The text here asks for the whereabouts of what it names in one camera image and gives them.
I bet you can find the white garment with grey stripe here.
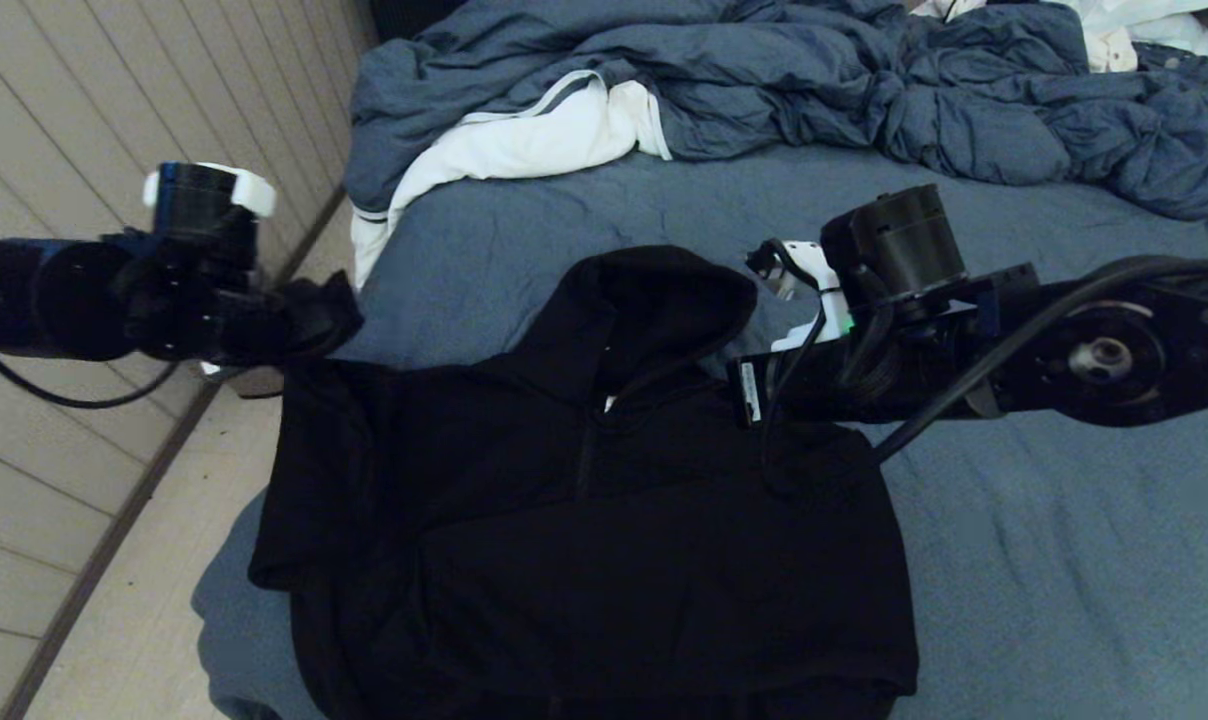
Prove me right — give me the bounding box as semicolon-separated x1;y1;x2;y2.
352;70;673;289

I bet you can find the cream rumpled garment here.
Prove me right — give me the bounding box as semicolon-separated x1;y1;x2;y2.
912;0;1140;71

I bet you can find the white pillow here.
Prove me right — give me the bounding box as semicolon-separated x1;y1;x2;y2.
1064;0;1208;56

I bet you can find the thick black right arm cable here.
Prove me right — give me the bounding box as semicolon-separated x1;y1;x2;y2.
759;238;1208;466

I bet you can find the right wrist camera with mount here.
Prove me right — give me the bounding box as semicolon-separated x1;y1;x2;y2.
744;238;855;353

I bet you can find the black zip hoodie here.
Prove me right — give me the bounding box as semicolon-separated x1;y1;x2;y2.
247;245;920;720

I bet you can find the black headboard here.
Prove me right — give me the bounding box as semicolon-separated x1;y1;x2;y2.
369;0;477;46

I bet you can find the rumpled blue duvet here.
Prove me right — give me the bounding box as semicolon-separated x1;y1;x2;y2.
347;0;1208;221

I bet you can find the blue bed sheet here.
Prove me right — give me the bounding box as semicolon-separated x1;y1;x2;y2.
192;145;1208;720

